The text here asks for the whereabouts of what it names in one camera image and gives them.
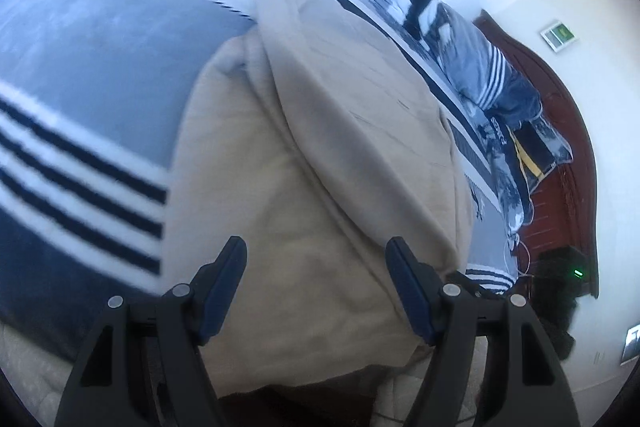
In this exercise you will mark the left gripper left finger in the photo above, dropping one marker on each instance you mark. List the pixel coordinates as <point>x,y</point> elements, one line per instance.
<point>141,364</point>

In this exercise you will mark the beige knit garment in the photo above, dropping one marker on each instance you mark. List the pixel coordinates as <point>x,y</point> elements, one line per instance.
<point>313,139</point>

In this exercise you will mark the black bedside device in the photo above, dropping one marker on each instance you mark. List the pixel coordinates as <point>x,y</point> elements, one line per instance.
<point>560,277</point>

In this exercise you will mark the dark wooden headboard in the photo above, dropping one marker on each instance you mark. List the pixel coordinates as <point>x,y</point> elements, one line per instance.
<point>565,203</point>

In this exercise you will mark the navy patterned pillow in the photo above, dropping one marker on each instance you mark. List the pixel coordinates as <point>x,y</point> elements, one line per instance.
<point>522,149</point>

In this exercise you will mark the blue striped bed cover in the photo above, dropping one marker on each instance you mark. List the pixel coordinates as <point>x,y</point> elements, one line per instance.
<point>93,93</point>

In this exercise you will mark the framed wall picture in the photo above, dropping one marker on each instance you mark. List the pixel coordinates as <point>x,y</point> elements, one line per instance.
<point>558,36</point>

